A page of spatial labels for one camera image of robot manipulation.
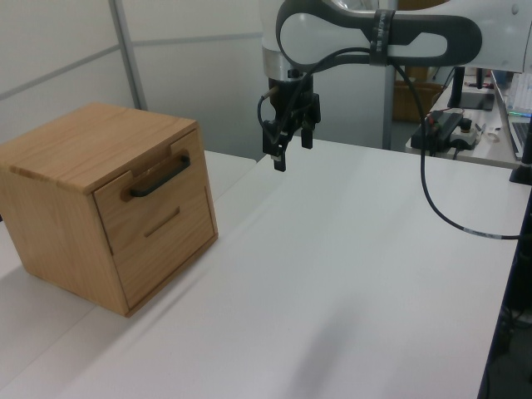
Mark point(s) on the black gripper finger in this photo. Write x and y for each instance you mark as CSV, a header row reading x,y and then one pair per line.
x,y
279,160
307,137

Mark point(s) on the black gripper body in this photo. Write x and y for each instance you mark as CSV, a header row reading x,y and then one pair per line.
x,y
297,101

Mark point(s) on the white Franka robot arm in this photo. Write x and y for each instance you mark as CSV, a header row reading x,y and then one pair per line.
x,y
420,37

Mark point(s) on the wooden drawer with slot pull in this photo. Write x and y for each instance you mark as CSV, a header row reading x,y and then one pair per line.
x,y
166,257

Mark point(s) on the open laptop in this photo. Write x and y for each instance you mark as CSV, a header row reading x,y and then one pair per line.
x,y
521,133

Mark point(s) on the wooden drawer cabinet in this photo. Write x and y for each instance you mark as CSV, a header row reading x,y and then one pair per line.
x,y
62,137

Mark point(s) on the cardboard box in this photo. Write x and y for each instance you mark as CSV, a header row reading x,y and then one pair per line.
x,y
409,99

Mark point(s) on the black electronics box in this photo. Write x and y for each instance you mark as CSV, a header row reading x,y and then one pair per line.
x,y
436,131

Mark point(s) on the black monitor stand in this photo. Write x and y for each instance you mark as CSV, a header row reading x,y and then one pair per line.
x,y
458,89

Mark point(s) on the grey emergency stop button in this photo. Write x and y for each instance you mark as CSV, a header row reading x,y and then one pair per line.
x,y
465,134

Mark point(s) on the grey side desk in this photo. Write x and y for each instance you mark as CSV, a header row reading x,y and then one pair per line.
x,y
490,154

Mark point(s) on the black clamped pole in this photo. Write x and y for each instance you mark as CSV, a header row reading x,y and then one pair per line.
x,y
524,174

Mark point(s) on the grey partition post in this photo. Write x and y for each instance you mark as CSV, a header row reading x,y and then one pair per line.
x,y
129,50

